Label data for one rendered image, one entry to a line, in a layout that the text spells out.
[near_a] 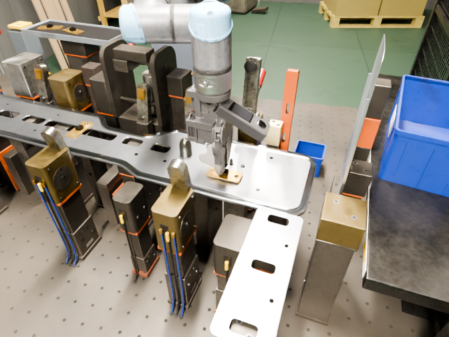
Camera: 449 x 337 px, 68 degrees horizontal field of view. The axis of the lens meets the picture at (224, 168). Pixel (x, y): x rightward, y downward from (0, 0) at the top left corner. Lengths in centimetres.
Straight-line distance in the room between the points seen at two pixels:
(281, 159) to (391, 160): 25
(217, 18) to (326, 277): 56
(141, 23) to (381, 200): 61
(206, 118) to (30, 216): 78
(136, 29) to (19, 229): 79
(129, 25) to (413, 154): 63
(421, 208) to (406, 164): 10
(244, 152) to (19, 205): 82
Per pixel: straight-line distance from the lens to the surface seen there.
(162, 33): 72
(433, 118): 108
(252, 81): 88
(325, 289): 82
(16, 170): 131
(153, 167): 85
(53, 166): 88
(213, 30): 61
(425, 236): 74
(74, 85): 121
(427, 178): 82
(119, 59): 106
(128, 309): 96
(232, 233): 70
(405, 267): 67
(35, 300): 106
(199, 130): 71
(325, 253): 72
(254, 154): 87
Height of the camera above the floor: 152
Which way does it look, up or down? 39 degrees down
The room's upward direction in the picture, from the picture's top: straight up
